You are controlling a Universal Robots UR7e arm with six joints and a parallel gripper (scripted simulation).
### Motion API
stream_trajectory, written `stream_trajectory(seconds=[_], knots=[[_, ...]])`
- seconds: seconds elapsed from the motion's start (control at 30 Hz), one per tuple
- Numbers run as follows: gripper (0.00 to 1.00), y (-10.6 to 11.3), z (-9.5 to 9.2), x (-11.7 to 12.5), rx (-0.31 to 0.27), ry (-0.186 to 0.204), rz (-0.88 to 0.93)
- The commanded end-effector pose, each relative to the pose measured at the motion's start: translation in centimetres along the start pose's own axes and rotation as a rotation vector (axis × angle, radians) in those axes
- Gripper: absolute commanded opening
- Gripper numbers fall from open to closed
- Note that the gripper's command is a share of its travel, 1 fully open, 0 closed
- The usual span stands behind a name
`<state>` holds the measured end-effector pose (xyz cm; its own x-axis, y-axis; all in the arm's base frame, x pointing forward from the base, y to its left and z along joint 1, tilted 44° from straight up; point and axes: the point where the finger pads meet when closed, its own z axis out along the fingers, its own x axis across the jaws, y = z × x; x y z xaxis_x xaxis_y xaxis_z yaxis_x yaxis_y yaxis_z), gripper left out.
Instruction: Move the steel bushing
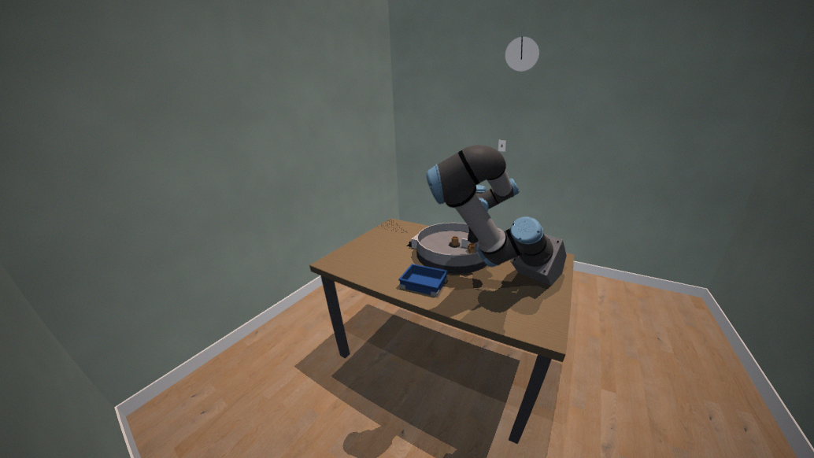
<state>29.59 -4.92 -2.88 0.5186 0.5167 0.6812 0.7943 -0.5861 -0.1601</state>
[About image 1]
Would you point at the blue open crate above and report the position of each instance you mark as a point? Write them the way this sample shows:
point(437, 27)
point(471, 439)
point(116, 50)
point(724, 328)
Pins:
point(426, 279)

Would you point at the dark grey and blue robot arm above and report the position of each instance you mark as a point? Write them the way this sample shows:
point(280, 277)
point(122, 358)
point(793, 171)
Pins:
point(452, 181)

